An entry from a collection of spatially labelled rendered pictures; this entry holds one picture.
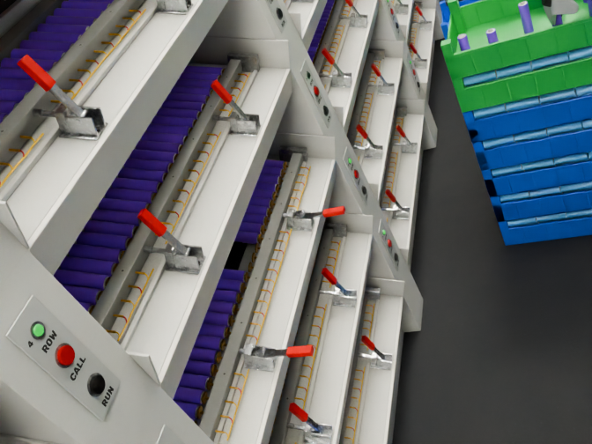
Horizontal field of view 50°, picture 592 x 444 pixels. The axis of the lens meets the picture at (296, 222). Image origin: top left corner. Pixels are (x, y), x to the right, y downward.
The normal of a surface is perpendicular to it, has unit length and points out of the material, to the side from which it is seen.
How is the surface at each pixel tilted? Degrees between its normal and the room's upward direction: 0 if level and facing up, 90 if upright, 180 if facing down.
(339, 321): 22
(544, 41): 90
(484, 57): 90
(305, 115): 90
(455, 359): 0
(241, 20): 90
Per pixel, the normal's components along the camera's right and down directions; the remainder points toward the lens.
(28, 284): 0.89, -0.17
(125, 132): 0.98, 0.10
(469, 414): -0.41, -0.71
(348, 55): -0.06, -0.72
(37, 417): -0.21, 0.69
